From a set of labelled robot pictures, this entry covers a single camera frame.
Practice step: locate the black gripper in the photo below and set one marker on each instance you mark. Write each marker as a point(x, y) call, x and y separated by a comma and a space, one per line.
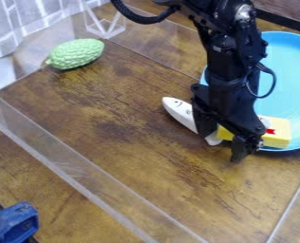
point(226, 100)

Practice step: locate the yellow butter block toy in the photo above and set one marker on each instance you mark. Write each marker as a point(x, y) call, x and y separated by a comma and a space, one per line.
point(278, 136)

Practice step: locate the white wooden fish toy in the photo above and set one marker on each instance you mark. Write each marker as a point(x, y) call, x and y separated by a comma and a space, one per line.
point(180, 110)

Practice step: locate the blue round plastic tray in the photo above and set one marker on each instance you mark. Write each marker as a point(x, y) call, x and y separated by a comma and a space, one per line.
point(279, 92)

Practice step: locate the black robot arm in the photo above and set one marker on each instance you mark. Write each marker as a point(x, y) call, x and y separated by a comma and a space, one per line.
point(228, 31)

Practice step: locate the green bumpy gourd toy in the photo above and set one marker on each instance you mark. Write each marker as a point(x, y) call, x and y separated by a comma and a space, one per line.
point(76, 53)

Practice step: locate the clear acrylic barrier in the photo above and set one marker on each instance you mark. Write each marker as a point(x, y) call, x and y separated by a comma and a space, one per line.
point(149, 222)

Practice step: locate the white checkered cloth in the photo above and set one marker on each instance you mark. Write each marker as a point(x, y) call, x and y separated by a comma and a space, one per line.
point(26, 16)

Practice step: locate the clear acrylic corner bracket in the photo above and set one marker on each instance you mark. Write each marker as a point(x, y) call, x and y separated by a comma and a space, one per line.
point(104, 20)

